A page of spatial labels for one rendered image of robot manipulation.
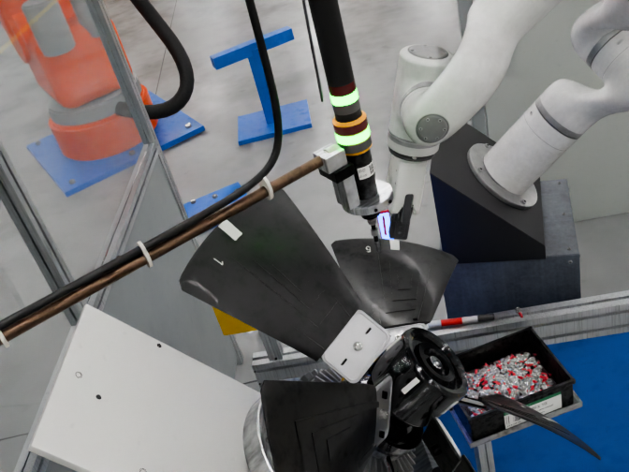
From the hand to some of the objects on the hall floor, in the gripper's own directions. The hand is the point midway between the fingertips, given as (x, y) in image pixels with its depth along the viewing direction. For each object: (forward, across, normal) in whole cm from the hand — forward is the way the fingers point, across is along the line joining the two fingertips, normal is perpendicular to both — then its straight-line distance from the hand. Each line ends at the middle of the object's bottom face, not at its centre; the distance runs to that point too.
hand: (399, 227), depth 130 cm
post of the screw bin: (+116, -3, -44) cm, 124 cm away
